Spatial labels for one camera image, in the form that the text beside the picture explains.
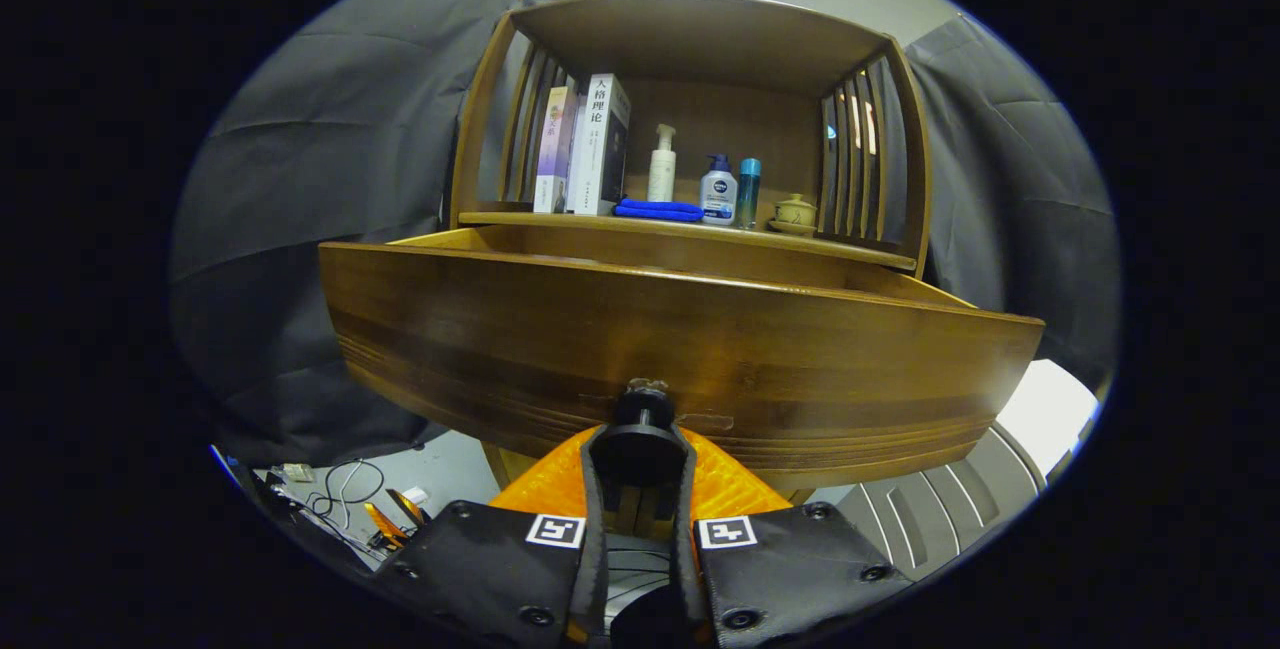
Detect wooden drawer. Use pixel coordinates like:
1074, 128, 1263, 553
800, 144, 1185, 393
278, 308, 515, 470
318, 224, 1046, 490

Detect teal bottle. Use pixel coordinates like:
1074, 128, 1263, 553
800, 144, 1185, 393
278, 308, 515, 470
737, 158, 762, 230

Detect black floor cables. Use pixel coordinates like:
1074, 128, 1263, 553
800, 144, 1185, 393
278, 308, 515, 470
305, 459, 386, 520

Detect white book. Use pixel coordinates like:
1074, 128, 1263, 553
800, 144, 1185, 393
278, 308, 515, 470
565, 74, 632, 217

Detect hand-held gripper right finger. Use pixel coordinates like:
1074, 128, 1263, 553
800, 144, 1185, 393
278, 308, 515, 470
672, 426, 913, 649

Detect ceramic lidded teacup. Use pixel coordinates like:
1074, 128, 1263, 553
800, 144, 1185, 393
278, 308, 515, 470
767, 193, 819, 236

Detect white panel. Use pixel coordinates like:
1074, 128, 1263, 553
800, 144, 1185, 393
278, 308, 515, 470
995, 359, 1101, 478

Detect blue folded cloth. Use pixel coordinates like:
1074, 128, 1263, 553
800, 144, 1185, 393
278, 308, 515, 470
613, 198, 705, 223

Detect grey ribbed case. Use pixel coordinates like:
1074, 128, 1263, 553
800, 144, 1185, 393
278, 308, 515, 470
835, 424, 1049, 585

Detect purple book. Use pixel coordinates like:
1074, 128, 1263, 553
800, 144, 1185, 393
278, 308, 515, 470
532, 86, 579, 215

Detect white pump bottle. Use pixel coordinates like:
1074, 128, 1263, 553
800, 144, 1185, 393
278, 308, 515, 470
647, 123, 678, 203

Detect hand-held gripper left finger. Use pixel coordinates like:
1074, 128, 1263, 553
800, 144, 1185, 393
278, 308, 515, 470
375, 426, 611, 649

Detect wooden countertop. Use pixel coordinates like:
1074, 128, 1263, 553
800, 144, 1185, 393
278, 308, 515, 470
458, 199, 916, 270

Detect white bottle with blue cap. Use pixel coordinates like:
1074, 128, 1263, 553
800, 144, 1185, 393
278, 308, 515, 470
699, 154, 739, 227

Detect orange and black tool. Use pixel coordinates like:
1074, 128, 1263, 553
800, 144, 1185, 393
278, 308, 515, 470
362, 489, 433, 545

